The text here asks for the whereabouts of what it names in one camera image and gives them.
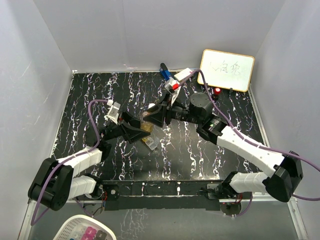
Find clear jar of yellow capsules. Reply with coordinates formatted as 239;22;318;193
140;111;154;133

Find white plastic basket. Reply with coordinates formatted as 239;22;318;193
53;214;117;240

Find purple cable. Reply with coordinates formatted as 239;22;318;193
178;68;320;201
30;99;111;226

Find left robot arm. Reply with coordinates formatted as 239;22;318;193
28;111;151;211

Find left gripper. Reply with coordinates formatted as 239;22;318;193
103;110;151;144

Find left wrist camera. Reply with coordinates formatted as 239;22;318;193
104;100;121;125

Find blue black stapler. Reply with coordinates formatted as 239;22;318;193
159;62;172;81

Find white green small box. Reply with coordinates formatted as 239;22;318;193
174;68;193;82

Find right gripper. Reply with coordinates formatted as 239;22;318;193
144;92;202;127

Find yellow clear weekly pill organizer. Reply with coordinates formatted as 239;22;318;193
142;136;160;151

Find small whiteboard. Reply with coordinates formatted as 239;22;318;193
197;49;255;92

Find red emergency stop button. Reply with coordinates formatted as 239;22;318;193
212;87;222;101

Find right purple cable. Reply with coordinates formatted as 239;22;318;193
178;68;320;201

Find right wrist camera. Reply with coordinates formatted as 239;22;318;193
164;77;181;95

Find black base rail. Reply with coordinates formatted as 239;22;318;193
99;179;253;212

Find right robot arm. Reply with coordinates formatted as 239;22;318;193
143;92;303;203

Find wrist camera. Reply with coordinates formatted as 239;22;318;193
164;77;181;95
104;100;121;125

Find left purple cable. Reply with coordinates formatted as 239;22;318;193
30;99;111;226

